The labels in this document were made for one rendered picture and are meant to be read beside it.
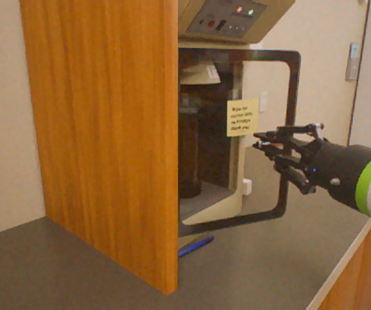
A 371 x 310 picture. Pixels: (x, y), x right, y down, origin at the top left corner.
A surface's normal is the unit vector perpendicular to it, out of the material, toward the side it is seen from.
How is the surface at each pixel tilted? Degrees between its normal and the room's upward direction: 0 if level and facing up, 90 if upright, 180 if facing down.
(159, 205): 90
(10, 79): 90
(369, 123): 90
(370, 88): 90
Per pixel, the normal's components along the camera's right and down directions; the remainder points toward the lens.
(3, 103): 0.75, 0.18
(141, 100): -0.66, 0.20
